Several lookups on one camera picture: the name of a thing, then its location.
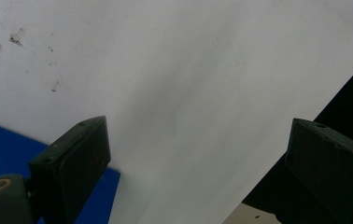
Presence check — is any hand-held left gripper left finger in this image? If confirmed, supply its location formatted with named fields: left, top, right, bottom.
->
left=28, top=116, right=112, bottom=224

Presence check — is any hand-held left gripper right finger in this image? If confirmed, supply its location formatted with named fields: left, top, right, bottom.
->
left=285, top=118, right=353, bottom=224

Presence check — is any blue cardboard box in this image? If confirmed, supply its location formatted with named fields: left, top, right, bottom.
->
left=0, top=118, right=121, bottom=224

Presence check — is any white table mat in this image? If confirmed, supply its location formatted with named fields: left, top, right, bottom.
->
left=0, top=0, right=353, bottom=224

